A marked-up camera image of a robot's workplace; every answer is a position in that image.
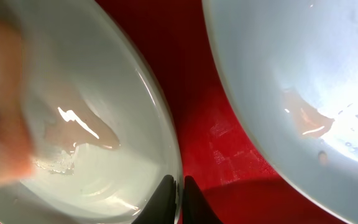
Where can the green and yellow sponge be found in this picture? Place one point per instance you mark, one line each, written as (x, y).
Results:
(16, 146)

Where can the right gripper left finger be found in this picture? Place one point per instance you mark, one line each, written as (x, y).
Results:
(161, 207)

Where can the red plastic tray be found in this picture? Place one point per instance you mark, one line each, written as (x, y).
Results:
(239, 185)

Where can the light blue plate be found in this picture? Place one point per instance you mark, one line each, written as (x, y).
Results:
(290, 72)

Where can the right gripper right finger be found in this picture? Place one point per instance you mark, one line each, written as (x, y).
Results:
(196, 209)

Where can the mint green plate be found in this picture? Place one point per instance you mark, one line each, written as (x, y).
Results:
(103, 134)

